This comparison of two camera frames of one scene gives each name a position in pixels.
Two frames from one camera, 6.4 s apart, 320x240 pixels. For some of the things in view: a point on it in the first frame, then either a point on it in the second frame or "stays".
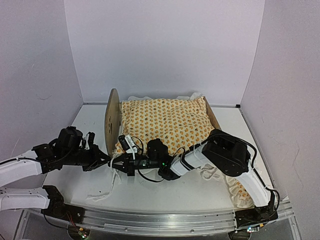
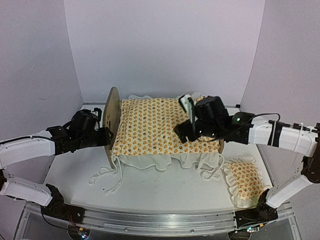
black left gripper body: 83,160 to 87,141
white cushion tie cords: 93,198 to 103,170
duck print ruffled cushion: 180,123 stays
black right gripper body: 151,164 to 209,130
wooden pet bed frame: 113,117 stays
